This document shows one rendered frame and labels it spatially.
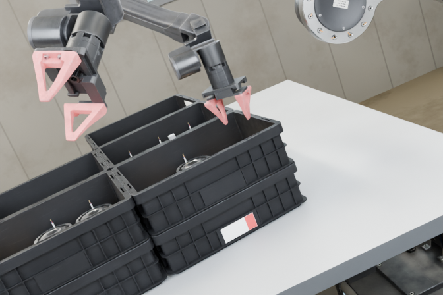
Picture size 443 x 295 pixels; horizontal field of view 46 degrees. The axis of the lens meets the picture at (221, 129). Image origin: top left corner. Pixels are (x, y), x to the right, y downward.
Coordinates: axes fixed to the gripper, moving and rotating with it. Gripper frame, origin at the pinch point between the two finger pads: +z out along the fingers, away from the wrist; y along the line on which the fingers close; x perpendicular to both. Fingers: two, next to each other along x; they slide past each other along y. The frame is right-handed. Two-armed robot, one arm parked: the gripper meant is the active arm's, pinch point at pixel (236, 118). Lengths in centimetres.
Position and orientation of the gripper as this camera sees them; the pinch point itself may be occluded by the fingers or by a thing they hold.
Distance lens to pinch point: 129.8
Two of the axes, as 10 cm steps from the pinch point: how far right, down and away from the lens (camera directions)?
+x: 3.7, -4.0, 8.4
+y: 8.6, -2.0, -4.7
